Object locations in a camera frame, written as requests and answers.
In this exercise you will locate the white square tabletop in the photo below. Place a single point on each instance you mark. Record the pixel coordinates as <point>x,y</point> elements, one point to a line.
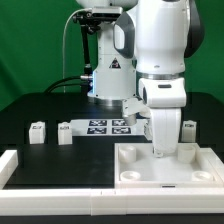
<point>137,167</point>

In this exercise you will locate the black camera on mount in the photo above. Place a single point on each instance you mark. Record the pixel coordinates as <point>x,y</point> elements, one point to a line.
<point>97,14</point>

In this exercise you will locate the white marker sheet with tags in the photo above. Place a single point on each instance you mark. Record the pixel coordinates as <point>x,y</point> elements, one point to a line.
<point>106,127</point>

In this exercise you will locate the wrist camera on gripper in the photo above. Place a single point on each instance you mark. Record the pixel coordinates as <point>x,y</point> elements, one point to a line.
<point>131,107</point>

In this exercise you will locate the white obstacle wall left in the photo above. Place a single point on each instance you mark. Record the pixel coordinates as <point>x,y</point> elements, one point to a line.
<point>8,164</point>

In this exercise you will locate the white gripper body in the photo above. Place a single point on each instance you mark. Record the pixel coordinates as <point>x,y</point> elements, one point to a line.
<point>164,98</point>

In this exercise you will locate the white obstacle wall front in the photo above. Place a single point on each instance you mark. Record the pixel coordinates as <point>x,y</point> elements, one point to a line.
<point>111,201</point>

